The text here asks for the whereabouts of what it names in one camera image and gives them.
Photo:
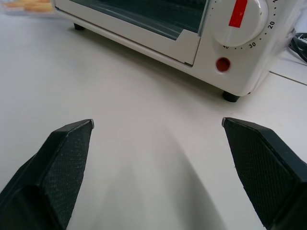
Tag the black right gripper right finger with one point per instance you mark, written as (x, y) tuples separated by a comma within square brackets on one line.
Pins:
[(261, 167)]

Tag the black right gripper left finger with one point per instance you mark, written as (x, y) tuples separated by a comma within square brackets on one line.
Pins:
[(52, 172)]

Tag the white toaster oven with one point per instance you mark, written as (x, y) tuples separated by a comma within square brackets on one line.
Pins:
[(216, 72)]

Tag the clear box of food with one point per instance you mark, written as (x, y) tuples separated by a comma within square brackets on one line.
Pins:
[(28, 7)]

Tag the glass oven door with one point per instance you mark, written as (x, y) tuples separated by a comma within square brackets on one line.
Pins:
[(144, 26)]

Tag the red indicator light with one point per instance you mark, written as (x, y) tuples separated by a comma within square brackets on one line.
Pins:
[(222, 65)]

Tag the white timer knob red stripe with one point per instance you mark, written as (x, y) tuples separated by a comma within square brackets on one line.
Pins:
[(237, 21)]

